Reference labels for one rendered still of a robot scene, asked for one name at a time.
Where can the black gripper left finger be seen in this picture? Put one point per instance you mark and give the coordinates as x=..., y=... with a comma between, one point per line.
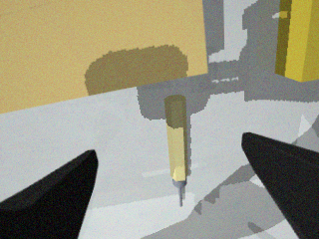
x=53, y=207

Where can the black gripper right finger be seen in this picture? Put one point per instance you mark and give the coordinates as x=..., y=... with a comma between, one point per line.
x=290, y=174

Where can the beige panel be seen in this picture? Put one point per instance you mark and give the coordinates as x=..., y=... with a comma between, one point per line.
x=58, y=50

